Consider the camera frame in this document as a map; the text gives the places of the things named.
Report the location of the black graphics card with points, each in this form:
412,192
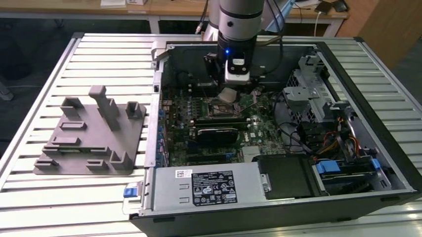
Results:
218,138

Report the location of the green motherboard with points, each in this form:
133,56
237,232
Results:
264,145

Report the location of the silver chipset heat sink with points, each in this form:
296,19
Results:
252,154

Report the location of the blue plastic clip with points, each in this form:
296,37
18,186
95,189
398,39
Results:
374,165

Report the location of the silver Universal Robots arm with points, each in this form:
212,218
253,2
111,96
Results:
241,24

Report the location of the grey parts rack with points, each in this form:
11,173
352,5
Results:
99,148

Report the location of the white box black print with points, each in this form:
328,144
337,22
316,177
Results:
137,2

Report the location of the silver power supply unit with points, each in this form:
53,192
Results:
165,192

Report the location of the black RAM slot bank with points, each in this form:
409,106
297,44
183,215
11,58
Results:
198,91
218,122

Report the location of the silver CPU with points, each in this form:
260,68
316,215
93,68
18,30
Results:
228,95

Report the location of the wooden desk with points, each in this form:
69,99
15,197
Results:
138,7

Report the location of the grey chair leg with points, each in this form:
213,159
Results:
6,95

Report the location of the blue disk carrier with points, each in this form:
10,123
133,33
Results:
328,168

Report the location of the thin metal locking lever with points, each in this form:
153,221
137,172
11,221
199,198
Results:
249,106
206,93

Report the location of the black power adapter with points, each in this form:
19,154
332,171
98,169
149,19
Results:
325,7

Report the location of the blue case latch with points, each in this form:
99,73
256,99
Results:
130,192

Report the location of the CPU socket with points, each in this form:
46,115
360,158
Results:
220,109

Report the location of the black open PC case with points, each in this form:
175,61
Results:
230,222

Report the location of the wooden cabinet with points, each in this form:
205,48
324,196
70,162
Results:
389,24

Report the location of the silver metal drive cage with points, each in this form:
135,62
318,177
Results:
304,96

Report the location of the black expansion slot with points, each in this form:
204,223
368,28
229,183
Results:
208,158

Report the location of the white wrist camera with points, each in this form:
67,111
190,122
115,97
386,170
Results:
237,77

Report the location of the black computer mouse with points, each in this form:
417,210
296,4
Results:
340,5

